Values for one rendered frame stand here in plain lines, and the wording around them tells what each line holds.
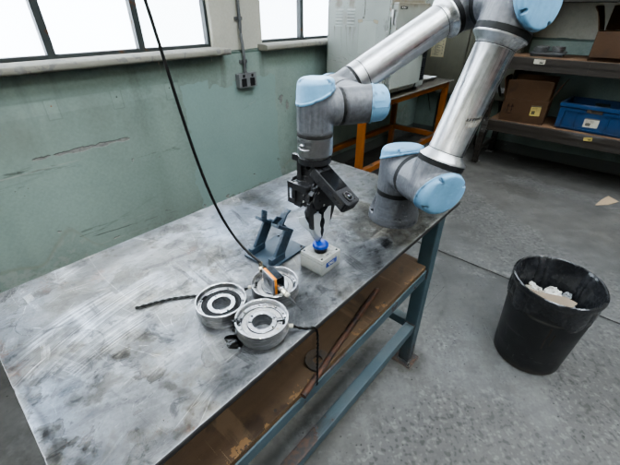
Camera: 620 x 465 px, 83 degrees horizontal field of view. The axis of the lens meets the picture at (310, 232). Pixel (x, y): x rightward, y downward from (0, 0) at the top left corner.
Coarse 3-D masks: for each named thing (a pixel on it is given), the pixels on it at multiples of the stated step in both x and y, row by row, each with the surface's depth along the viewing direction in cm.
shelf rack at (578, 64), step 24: (576, 0) 267; (600, 0) 258; (552, 72) 293; (576, 72) 283; (600, 72) 274; (504, 120) 337; (552, 120) 337; (480, 144) 354; (576, 144) 302; (600, 144) 291
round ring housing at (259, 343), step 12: (264, 300) 72; (240, 312) 70; (264, 312) 71; (240, 324) 68; (252, 324) 69; (276, 324) 68; (288, 324) 68; (240, 336) 65; (276, 336) 65; (252, 348) 66; (264, 348) 66
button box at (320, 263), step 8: (304, 248) 87; (312, 248) 87; (328, 248) 87; (336, 248) 87; (304, 256) 86; (312, 256) 84; (320, 256) 84; (328, 256) 84; (336, 256) 86; (304, 264) 87; (312, 264) 85; (320, 264) 83; (328, 264) 85; (336, 264) 88; (320, 272) 84
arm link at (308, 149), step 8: (304, 144) 71; (312, 144) 70; (320, 144) 70; (328, 144) 71; (304, 152) 71; (312, 152) 71; (320, 152) 71; (328, 152) 72; (312, 160) 72; (320, 160) 72
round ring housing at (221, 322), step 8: (208, 288) 75; (216, 288) 77; (224, 288) 77; (232, 288) 77; (240, 288) 75; (200, 296) 74; (216, 296) 75; (224, 296) 75; (232, 296) 75; (200, 304) 72; (208, 304) 72; (216, 304) 75; (224, 304) 76; (232, 304) 72; (200, 312) 69; (216, 312) 71; (232, 312) 69; (200, 320) 70; (208, 320) 69; (216, 320) 68; (224, 320) 69; (216, 328) 70
